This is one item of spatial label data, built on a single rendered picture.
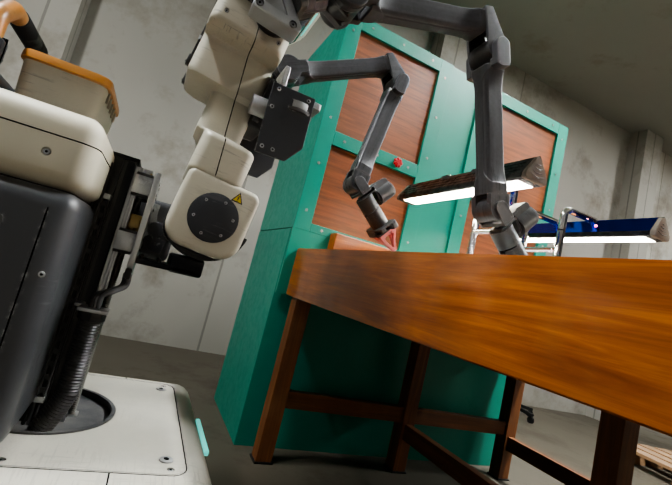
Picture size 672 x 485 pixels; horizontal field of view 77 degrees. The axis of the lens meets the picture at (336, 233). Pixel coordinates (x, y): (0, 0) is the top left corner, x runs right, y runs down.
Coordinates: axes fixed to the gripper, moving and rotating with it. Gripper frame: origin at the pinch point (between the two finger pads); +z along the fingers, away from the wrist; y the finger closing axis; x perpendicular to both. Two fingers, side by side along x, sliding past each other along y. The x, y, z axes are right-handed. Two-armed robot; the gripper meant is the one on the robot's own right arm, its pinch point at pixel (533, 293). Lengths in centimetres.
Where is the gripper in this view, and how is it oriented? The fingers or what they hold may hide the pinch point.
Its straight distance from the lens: 118.3
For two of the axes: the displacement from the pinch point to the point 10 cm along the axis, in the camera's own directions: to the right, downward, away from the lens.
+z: 5.0, 8.4, 2.0
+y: -4.0, 0.2, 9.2
